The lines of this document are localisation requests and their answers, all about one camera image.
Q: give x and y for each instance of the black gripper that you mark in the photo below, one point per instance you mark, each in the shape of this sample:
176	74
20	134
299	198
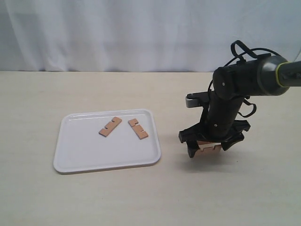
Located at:
217	124

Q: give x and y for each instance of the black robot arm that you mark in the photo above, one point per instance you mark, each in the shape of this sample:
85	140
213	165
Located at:
233	86

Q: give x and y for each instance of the white rectangular plastic tray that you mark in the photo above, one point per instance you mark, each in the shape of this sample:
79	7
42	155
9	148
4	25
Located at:
80	147

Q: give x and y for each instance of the white backdrop curtain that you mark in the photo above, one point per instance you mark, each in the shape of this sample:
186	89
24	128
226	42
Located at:
142	35

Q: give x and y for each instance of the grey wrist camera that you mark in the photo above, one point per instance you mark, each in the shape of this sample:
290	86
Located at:
199	99

